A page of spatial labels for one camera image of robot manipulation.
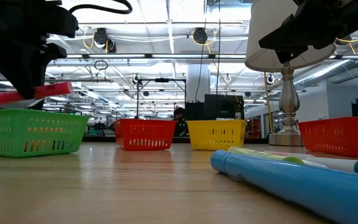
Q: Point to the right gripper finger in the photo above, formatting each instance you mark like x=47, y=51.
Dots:
x=291, y=32
x=291, y=44

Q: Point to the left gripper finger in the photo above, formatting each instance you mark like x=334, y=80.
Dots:
x=56, y=53
x=20, y=68

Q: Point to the pink fat highlighter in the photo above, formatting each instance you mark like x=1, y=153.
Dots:
x=51, y=90

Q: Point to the light green fat highlighter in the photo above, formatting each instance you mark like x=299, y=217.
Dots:
x=259, y=154

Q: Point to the blue fat highlighter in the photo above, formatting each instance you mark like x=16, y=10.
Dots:
x=291, y=183

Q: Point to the green plastic basket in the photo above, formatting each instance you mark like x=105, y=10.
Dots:
x=42, y=116

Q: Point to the table lamp white shade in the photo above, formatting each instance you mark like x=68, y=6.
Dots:
x=287, y=99

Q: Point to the red plastic basket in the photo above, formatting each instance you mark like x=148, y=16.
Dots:
x=145, y=124
x=337, y=123

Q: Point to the black monitor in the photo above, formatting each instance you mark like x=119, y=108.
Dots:
x=224, y=107

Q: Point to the red storage shelf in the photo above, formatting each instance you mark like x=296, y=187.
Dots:
x=255, y=130

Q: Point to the yellow plastic basket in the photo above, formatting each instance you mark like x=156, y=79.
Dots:
x=216, y=124

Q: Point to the black cabinet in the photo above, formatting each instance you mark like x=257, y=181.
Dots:
x=196, y=113

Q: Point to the person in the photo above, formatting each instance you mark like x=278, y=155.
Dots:
x=179, y=112

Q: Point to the silver ventilation duct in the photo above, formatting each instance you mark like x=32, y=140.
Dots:
x=322, y=74

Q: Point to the black metal rig frame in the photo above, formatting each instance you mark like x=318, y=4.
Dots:
x=162, y=80

